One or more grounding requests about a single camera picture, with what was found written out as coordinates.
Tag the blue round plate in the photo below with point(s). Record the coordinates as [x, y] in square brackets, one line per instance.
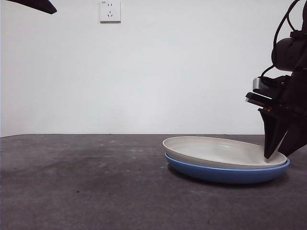
[225, 176]

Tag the white round plate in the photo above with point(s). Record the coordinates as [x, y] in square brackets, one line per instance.
[216, 151]

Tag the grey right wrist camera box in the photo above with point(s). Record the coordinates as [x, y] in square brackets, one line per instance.
[257, 83]

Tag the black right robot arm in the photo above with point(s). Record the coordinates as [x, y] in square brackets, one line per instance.
[285, 55]

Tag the white wall socket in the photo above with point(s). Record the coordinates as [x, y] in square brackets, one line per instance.
[110, 12]

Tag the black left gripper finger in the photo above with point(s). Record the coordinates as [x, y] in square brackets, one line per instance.
[40, 6]

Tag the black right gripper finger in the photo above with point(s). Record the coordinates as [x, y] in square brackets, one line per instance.
[272, 134]
[296, 139]

